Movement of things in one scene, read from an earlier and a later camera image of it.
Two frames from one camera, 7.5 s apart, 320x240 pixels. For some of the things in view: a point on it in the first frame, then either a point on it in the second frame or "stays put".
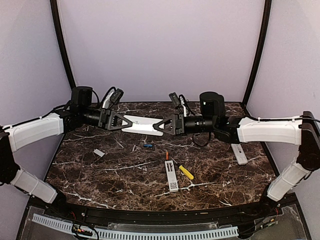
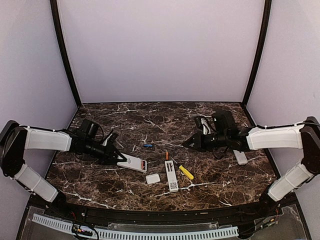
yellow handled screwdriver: (186, 172) stays put
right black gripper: (178, 128) → (197, 137)
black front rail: (217, 214) stays put
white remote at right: (239, 153) stays put
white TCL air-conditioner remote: (143, 125) → (133, 162)
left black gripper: (104, 120) → (108, 157)
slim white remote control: (171, 176) stays put
